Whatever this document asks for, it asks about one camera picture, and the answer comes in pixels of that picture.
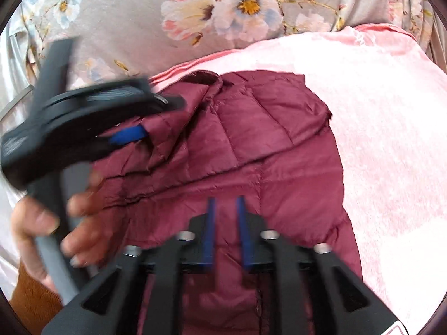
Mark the maroon quilted down jacket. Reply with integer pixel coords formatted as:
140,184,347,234
95,70,362,334

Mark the person's left hand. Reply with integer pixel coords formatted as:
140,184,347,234
11,171,110,294

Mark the orange knitted sleeve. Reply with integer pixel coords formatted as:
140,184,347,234
9,263,63,334

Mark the grey floral bed sheet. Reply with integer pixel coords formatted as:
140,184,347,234
0,0,437,92

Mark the pink printed blanket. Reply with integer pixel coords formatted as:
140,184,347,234
152,24,446,334

